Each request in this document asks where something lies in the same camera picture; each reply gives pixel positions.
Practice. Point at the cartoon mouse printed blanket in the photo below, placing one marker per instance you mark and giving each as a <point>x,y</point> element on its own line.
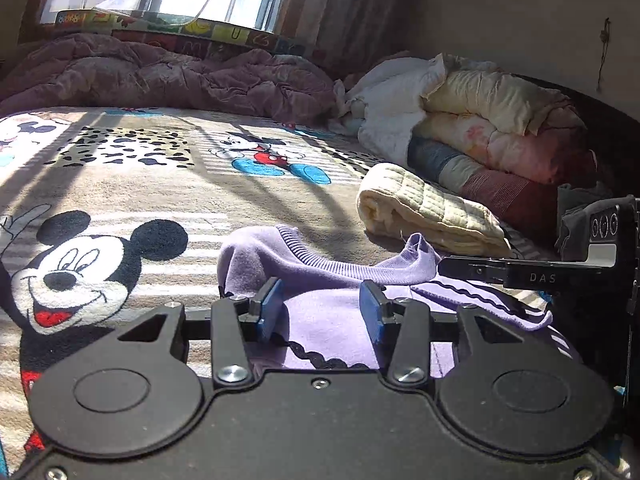
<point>150,185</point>

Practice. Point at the dark wooden headboard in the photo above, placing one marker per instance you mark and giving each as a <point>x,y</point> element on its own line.
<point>610,130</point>

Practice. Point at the colourful alphabet play mat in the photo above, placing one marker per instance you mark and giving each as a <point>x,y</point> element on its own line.
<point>200,30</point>

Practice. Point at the mauve crumpled quilt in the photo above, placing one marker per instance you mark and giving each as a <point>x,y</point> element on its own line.
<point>175,75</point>

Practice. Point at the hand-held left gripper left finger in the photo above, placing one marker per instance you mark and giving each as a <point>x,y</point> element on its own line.
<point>270,305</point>

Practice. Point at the purple sweatshirt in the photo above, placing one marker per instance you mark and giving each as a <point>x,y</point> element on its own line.
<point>325,310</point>

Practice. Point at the pile of folded quilts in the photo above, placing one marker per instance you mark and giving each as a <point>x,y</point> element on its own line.
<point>385,110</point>

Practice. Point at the cream quilted folded cloth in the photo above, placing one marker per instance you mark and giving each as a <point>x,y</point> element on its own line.
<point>425,205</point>

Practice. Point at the pink quilt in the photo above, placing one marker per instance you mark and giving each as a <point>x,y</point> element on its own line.
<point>500,145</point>

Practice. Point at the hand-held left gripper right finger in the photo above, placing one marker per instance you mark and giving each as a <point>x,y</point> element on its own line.
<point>372,317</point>

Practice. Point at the brown curtain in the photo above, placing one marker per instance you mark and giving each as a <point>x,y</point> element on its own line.
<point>350,10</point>

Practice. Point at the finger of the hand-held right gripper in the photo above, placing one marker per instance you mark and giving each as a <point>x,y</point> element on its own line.
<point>500,270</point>

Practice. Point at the right pile folded clothes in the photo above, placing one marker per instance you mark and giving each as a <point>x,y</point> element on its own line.
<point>575,210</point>

